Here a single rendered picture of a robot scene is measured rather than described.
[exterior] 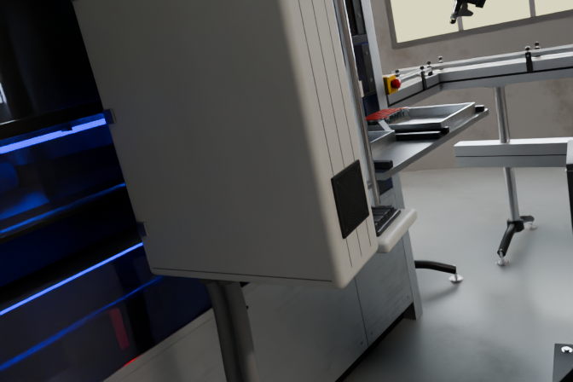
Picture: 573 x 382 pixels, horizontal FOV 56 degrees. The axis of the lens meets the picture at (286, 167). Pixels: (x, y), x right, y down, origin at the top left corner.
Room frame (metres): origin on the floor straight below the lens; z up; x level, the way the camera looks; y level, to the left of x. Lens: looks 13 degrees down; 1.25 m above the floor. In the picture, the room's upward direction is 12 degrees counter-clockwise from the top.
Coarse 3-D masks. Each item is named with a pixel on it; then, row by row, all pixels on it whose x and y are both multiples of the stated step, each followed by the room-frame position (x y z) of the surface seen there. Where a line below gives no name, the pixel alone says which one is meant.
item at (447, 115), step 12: (408, 108) 1.96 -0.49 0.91; (420, 108) 1.93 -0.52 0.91; (432, 108) 1.90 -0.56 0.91; (444, 108) 1.86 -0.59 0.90; (456, 108) 1.83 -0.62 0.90; (468, 108) 1.75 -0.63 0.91; (408, 120) 1.90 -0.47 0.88; (420, 120) 1.85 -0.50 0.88; (432, 120) 1.81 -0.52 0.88; (444, 120) 1.62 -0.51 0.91; (456, 120) 1.68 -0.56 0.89
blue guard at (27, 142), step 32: (64, 128) 1.17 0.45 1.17; (96, 128) 1.22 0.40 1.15; (0, 160) 1.06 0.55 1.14; (32, 160) 1.11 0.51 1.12; (64, 160) 1.15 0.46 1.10; (96, 160) 1.20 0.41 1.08; (0, 192) 1.05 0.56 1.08; (32, 192) 1.09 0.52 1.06; (64, 192) 1.14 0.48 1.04; (96, 192) 1.19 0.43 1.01; (0, 224) 1.03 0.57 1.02; (32, 224) 1.08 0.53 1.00
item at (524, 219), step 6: (522, 216) 2.60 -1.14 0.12; (528, 216) 2.66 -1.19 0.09; (510, 222) 2.53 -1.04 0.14; (516, 222) 2.51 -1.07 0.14; (522, 222) 2.51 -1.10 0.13; (528, 222) 2.64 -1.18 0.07; (510, 228) 2.49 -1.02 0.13; (516, 228) 2.50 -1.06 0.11; (522, 228) 2.51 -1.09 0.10; (528, 228) 2.69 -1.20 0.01; (534, 228) 2.68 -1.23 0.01; (504, 234) 2.46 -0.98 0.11; (510, 234) 2.45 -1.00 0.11; (504, 240) 2.42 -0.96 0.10; (510, 240) 2.43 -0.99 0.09; (504, 246) 2.39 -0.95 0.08; (498, 252) 2.39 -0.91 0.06; (504, 252) 2.37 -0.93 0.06; (498, 264) 2.37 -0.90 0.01; (504, 264) 2.36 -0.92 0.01
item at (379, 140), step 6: (372, 132) 1.68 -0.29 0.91; (378, 132) 1.66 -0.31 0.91; (384, 132) 1.65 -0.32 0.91; (390, 132) 1.61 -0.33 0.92; (372, 138) 1.68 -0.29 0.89; (378, 138) 1.56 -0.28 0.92; (384, 138) 1.58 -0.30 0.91; (390, 138) 1.60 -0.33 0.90; (372, 144) 1.53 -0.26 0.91; (378, 144) 1.55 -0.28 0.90; (384, 144) 1.57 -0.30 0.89; (390, 144) 1.60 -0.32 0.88; (372, 150) 1.53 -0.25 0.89; (378, 150) 1.55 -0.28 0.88
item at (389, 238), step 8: (400, 216) 1.18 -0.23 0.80; (408, 216) 1.18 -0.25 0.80; (416, 216) 1.21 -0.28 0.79; (392, 224) 1.14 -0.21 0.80; (400, 224) 1.13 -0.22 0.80; (408, 224) 1.16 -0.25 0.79; (384, 232) 1.11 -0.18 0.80; (392, 232) 1.10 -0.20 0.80; (400, 232) 1.11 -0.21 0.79; (384, 240) 1.06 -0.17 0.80; (392, 240) 1.08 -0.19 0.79; (384, 248) 1.06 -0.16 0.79
